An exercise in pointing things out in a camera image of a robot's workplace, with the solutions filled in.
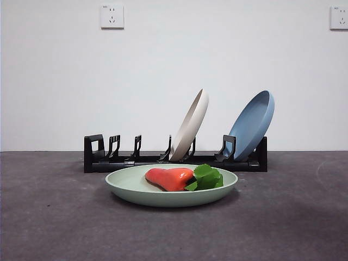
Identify orange carrot with green leaves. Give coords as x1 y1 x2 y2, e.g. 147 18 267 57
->
144 164 225 192

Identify green plate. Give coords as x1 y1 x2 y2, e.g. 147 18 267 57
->
105 164 239 208

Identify beige plate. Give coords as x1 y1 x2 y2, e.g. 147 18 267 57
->
168 88 210 161

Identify blue plate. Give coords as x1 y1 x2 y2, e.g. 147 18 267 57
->
228 90 276 161

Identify black plate rack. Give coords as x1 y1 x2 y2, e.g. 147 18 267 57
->
83 134 269 173

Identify white wall socket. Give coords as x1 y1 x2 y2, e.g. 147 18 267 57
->
330 5 348 30
101 4 125 30

